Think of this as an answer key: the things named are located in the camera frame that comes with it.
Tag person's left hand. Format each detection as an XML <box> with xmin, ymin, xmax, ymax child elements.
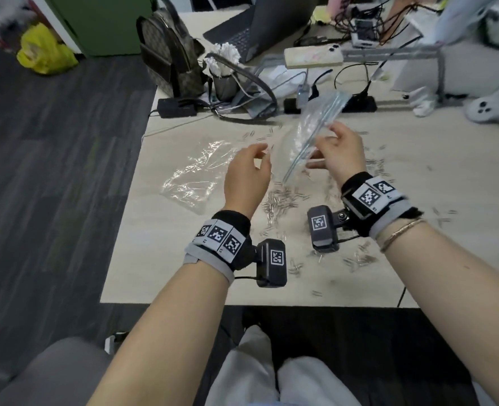
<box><xmin>223</xmin><ymin>144</ymin><xmax>273</xmax><ymax>219</ymax></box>

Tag person's right hand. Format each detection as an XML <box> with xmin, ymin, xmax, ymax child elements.
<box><xmin>306</xmin><ymin>121</ymin><xmax>368</xmax><ymax>186</ymax></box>

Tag clear zip plastic bag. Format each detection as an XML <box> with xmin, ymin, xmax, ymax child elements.
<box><xmin>272</xmin><ymin>91</ymin><xmax>354</xmax><ymax>187</ymax></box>

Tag person's left forearm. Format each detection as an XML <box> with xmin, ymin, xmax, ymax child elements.
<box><xmin>86</xmin><ymin>261</ymin><xmax>234</xmax><ymax>406</ymax></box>

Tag person's right forearm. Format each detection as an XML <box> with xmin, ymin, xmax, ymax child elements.
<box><xmin>380</xmin><ymin>220</ymin><xmax>499</xmax><ymax>406</ymax></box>

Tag scatter of small metal pins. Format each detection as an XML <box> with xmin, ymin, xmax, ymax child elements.
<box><xmin>240</xmin><ymin>127</ymin><xmax>458</xmax><ymax>297</ymax></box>

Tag crumpled clear plastic bag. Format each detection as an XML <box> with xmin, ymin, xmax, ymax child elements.
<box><xmin>161</xmin><ymin>140</ymin><xmax>240</xmax><ymax>214</ymax></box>

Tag right wristband with marker tags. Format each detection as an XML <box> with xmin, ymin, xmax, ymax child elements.
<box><xmin>340</xmin><ymin>172</ymin><xmax>424</xmax><ymax>240</ymax></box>

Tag wristband with marker tags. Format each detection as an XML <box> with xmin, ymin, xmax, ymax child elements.
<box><xmin>340</xmin><ymin>172</ymin><xmax>424</xmax><ymax>240</ymax></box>
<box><xmin>184</xmin><ymin>210</ymin><xmax>253</xmax><ymax>286</ymax></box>

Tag black power strip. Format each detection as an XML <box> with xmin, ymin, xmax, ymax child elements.
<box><xmin>283</xmin><ymin>95</ymin><xmax>378</xmax><ymax>115</ymax></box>

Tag cup of cotton swabs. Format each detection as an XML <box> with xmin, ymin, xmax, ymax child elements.
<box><xmin>206</xmin><ymin>43</ymin><xmax>244</xmax><ymax>102</ymax></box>

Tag black power adapter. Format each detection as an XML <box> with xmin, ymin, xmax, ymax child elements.
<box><xmin>157</xmin><ymin>97</ymin><xmax>199</xmax><ymax>119</ymax></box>

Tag left wristband with marker tags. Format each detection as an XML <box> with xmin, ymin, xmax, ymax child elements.
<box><xmin>184</xmin><ymin>210</ymin><xmax>253</xmax><ymax>286</ymax></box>

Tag phone with pale case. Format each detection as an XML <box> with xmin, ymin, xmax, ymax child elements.
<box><xmin>284</xmin><ymin>44</ymin><xmax>344</xmax><ymax>69</ymax></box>

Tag crumpled white tissue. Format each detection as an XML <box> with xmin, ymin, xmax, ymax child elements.
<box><xmin>412</xmin><ymin>86</ymin><xmax>439</xmax><ymax>118</ymax></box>

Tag dark laptop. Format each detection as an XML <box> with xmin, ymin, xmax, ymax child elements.
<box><xmin>203</xmin><ymin>0</ymin><xmax>320</xmax><ymax>64</ymax></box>

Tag brown patterned backpack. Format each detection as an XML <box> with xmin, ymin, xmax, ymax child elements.
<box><xmin>136</xmin><ymin>0</ymin><xmax>206</xmax><ymax>98</ymax></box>

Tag small circuit board device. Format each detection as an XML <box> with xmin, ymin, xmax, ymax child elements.
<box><xmin>350</xmin><ymin>18</ymin><xmax>379</xmax><ymax>49</ymax></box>

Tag white game controller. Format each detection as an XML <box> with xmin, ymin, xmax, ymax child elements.
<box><xmin>464</xmin><ymin>74</ymin><xmax>499</xmax><ymax>130</ymax></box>

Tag green cabinet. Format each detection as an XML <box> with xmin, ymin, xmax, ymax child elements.
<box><xmin>42</xmin><ymin>0</ymin><xmax>158</xmax><ymax>59</ymax></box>

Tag person's white trousers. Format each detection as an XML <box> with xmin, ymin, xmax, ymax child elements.
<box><xmin>205</xmin><ymin>325</ymin><xmax>362</xmax><ymax>406</ymax></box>

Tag yellow plastic bag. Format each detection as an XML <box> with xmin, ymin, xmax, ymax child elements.
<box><xmin>17</xmin><ymin>23</ymin><xmax>79</xmax><ymax>76</ymax></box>

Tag grey chair seat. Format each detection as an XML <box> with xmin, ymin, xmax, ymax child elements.
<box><xmin>0</xmin><ymin>337</ymin><xmax>115</xmax><ymax>406</ymax></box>

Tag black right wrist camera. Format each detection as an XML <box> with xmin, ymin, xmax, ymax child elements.
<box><xmin>307</xmin><ymin>205</ymin><xmax>341</xmax><ymax>253</ymax></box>

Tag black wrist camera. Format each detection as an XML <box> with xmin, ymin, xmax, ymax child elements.
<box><xmin>255</xmin><ymin>239</ymin><xmax>287</xmax><ymax>288</ymax></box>
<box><xmin>307</xmin><ymin>205</ymin><xmax>341</xmax><ymax>253</ymax></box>

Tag grey curved strap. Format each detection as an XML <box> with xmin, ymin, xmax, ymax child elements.
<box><xmin>207</xmin><ymin>52</ymin><xmax>278</xmax><ymax>124</ymax></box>

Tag thin gold bracelet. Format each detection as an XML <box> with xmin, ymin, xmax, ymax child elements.
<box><xmin>378</xmin><ymin>217</ymin><xmax>428</xmax><ymax>253</ymax></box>

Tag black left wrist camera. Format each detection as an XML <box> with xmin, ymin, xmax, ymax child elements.
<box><xmin>255</xmin><ymin>239</ymin><xmax>287</xmax><ymax>288</ymax></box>

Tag tangle of red black cables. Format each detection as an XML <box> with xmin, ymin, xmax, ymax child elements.
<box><xmin>294</xmin><ymin>0</ymin><xmax>428</xmax><ymax>51</ymax></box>

